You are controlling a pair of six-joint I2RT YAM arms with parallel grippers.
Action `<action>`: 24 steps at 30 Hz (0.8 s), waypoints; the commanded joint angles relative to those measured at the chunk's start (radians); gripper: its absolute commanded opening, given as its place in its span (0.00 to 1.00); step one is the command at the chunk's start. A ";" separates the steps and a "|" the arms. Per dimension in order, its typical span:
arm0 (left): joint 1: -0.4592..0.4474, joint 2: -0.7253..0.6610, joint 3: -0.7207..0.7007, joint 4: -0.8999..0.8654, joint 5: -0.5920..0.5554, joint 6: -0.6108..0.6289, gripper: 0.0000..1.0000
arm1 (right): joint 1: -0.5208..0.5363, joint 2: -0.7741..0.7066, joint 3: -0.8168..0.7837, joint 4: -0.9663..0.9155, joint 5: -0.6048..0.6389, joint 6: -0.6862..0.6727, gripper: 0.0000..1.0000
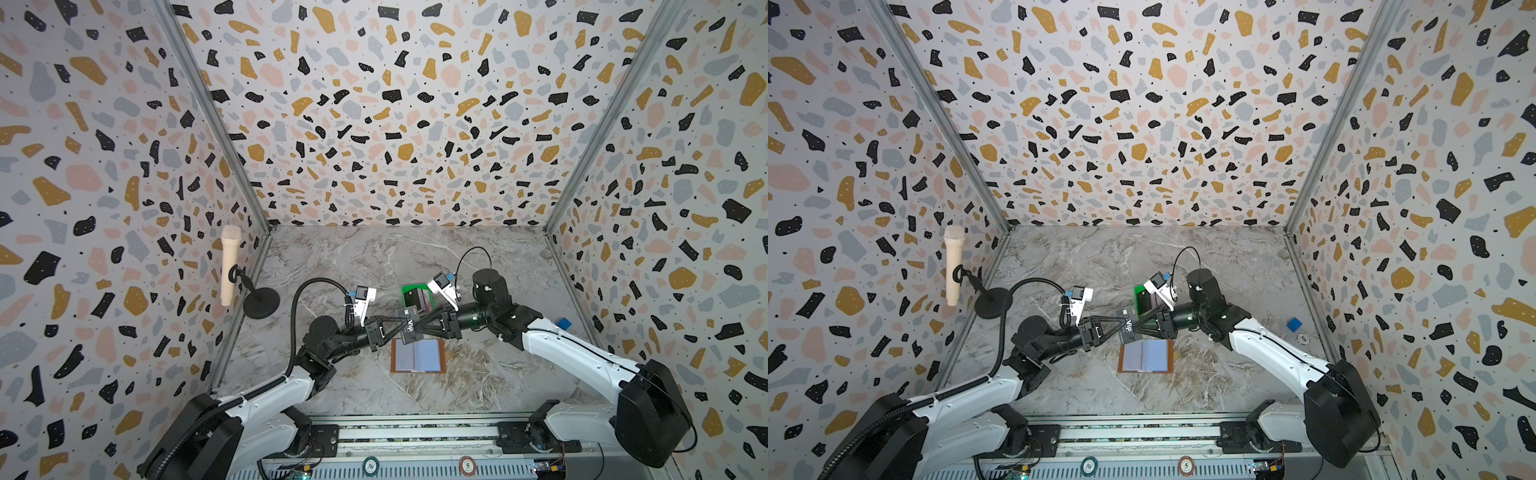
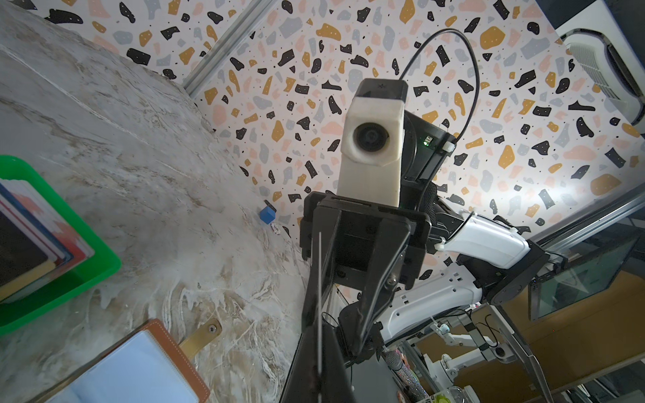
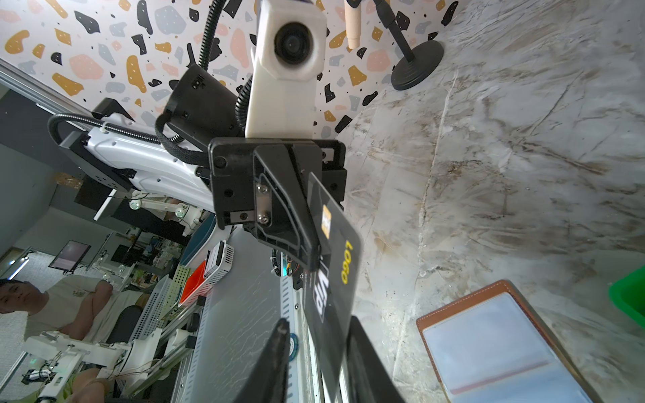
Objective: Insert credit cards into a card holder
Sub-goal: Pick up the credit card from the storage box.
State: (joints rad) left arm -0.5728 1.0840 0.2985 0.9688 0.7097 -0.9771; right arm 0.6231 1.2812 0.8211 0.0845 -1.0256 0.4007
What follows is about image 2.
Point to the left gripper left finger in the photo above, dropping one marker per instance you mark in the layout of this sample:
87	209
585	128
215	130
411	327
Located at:
303	380

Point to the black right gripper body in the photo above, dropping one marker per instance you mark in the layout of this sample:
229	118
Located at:
355	238

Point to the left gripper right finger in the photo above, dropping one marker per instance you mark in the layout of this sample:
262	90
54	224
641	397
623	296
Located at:
334	385

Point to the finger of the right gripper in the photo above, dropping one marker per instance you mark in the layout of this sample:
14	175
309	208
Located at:
383	246
319	229

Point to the brown leather card holder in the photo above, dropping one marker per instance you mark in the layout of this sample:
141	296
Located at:
146	366

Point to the green plastic card tray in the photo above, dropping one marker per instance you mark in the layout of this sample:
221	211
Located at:
104	263

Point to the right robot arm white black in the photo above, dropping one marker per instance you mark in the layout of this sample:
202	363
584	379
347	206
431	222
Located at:
470	259

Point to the stack of cards in tray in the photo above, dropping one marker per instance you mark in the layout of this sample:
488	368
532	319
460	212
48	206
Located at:
37	244

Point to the blue cube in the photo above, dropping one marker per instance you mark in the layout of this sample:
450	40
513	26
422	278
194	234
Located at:
267	215

